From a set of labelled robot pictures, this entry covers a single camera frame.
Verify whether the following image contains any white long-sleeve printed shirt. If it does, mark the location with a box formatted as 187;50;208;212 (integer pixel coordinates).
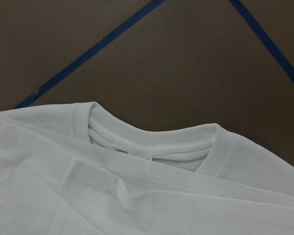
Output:
0;102;294;235

